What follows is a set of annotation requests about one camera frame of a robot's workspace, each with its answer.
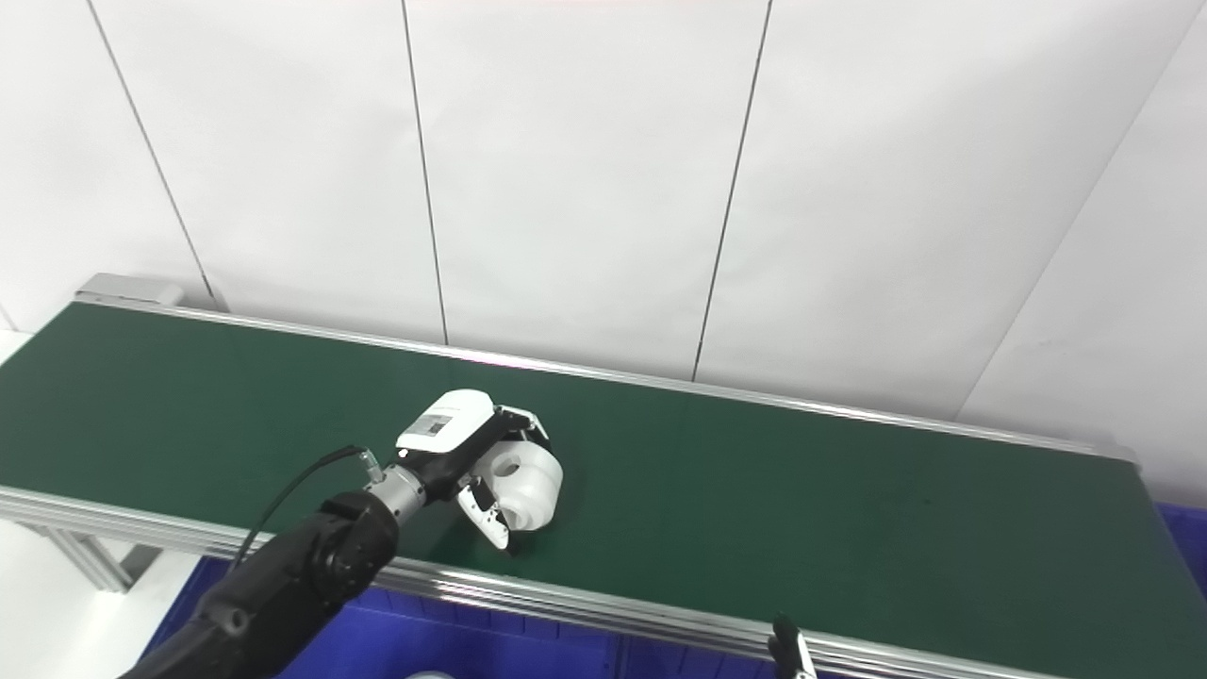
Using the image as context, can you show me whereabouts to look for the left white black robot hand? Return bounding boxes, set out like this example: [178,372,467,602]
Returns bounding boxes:
[394,389,553,553]

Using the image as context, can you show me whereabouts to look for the blue plastic bin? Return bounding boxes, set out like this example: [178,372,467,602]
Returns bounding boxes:
[140,556,625,679]
[618,637,784,679]
[1154,502,1207,601]

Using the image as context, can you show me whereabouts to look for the aluminium conveyor support leg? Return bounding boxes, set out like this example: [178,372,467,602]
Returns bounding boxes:
[38,523,163,594]

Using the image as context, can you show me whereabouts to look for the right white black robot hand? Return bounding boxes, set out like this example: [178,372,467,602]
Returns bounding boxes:
[769,615,818,679]

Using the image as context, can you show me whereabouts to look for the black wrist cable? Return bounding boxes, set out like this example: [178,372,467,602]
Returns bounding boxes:
[231,445,384,569]

